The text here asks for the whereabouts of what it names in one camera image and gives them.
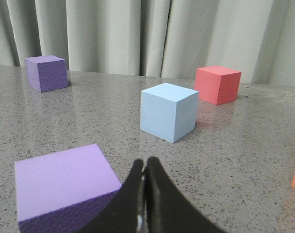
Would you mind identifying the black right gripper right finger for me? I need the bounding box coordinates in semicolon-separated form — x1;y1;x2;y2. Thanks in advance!
145;157;224;233

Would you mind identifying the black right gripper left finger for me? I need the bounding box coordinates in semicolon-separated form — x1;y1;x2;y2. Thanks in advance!
78;159;145;233

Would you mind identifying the light blue foam cube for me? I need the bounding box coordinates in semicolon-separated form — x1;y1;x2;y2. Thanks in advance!
140;83;199;143

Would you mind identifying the red textured foam cube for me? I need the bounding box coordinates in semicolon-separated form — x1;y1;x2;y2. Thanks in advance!
194;66;242;105

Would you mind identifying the dark purple foam cube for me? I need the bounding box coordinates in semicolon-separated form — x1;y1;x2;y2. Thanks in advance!
25;55;69;92

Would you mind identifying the grey pleated curtain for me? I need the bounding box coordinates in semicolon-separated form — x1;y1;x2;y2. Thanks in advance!
0;0;295;86

